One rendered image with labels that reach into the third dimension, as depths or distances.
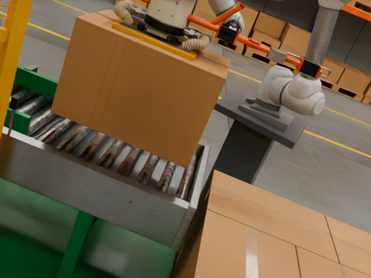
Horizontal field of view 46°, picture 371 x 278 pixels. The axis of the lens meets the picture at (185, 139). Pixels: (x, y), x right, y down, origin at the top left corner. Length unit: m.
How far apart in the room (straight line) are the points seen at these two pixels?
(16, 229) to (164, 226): 0.83
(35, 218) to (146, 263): 0.60
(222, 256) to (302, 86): 1.16
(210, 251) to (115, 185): 0.43
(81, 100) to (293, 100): 1.21
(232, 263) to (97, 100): 0.80
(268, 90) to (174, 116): 0.99
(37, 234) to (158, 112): 0.92
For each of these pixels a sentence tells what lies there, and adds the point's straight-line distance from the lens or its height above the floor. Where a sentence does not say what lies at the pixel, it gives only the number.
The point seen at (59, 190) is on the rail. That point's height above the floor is 0.45.
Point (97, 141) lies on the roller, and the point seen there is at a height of 0.55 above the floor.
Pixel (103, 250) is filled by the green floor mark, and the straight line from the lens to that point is 2.28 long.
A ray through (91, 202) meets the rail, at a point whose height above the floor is 0.46.
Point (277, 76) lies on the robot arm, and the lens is 2.56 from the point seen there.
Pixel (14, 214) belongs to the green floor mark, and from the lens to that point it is 2.36.
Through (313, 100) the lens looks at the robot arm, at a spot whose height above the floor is 0.98.
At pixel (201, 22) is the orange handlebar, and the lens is 1.79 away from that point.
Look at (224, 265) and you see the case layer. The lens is 1.58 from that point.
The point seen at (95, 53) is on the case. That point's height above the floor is 0.97.
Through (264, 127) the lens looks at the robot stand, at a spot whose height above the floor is 0.75.
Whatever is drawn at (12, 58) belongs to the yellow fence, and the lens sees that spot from 1.57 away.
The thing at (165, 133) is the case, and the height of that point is 0.78.
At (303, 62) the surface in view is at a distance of 1.81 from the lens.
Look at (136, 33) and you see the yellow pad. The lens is 1.72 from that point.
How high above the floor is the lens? 1.44
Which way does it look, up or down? 22 degrees down
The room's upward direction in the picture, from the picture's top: 23 degrees clockwise
